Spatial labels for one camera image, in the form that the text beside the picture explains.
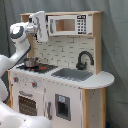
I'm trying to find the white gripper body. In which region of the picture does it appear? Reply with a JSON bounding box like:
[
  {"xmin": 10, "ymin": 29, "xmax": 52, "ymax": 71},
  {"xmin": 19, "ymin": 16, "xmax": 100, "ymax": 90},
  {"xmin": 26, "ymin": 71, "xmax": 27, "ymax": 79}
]
[{"xmin": 28, "ymin": 11, "xmax": 48, "ymax": 42}]

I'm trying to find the white toy microwave door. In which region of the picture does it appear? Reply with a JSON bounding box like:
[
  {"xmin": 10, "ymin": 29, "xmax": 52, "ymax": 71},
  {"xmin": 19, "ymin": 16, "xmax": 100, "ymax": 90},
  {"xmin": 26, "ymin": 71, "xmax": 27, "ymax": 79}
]
[{"xmin": 48, "ymin": 14, "xmax": 92, "ymax": 36}]

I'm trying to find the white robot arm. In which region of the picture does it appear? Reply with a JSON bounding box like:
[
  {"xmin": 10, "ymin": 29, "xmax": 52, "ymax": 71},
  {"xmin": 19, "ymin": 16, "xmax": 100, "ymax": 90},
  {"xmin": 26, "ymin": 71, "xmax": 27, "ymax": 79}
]
[{"xmin": 0, "ymin": 11, "xmax": 51, "ymax": 128}]

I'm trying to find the wooden toy kitchen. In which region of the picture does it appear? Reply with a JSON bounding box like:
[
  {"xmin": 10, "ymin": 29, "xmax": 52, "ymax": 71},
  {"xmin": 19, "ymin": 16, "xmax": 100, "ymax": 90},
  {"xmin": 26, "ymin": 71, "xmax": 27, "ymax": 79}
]
[{"xmin": 10, "ymin": 11, "xmax": 114, "ymax": 128}]

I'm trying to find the silver toy pot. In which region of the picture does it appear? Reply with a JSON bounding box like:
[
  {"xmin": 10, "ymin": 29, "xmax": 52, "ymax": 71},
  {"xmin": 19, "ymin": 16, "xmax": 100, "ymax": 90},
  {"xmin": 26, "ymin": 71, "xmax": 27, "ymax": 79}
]
[{"xmin": 24, "ymin": 57, "xmax": 38, "ymax": 68}]

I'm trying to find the black toy stovetop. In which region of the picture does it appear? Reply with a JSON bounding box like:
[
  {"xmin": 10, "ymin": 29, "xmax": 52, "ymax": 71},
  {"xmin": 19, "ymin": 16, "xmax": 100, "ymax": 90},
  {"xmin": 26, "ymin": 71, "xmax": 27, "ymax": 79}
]
[{"xmin": 19, "ymin": 64, "xmax": 56, "ymax": 74}]

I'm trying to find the black toy faucet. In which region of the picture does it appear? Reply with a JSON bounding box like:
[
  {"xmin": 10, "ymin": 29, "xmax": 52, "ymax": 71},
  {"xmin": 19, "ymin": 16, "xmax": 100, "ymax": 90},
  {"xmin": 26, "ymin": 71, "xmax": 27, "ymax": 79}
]
[{"xmin": 76, "ymin": 51, "xmax": 94, "ymax": 70}]

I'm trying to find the red left stove knob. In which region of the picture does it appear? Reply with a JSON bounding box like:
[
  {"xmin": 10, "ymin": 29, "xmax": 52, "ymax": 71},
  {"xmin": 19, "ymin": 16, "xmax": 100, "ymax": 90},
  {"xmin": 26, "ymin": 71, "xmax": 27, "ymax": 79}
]
[{"xmin": 12, "ymin": 76, "xmax": 19, "ymax": 83}]

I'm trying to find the red stove knob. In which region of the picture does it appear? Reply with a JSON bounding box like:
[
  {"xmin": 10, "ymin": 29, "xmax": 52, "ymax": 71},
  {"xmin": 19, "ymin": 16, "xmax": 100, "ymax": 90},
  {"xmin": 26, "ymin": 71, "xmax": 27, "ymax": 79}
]
[
  {"xmin": 12, "ymin": 76, "xmax": 19, "ymax": 83},
  {"xmin": 32, "ymin": 82, "xmax": 37, "ymax": 88}
]

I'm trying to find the red right stove knob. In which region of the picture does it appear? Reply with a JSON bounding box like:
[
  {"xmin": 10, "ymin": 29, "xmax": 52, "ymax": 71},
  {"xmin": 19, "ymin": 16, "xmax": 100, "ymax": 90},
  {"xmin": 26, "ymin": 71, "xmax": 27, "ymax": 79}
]
[{"xmin": 32, "ymin": 82, "xmax": 37, "ymax": 88}]

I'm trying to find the grey toy sink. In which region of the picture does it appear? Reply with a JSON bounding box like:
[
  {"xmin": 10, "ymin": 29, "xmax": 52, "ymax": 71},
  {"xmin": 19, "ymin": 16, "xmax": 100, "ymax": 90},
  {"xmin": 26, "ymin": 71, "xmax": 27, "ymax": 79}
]
[{"xmin": 52, "ymin": 68, "xmax": 93, "ymax": 81}]

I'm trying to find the toy oven door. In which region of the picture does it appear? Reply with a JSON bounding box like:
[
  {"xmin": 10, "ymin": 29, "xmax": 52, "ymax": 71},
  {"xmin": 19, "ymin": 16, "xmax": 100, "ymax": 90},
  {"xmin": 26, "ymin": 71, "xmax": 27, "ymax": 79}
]
[{"xmin": 18, "ymin": 91, "xmax": 37, "ymax": 116}]

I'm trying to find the white cabinet door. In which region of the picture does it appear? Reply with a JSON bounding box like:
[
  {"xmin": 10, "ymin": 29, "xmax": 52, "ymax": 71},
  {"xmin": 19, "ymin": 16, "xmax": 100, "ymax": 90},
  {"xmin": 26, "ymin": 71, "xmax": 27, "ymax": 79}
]
[{"xmin": 45, "ymin": 82, "xmax": 82, "ymax": 128}]

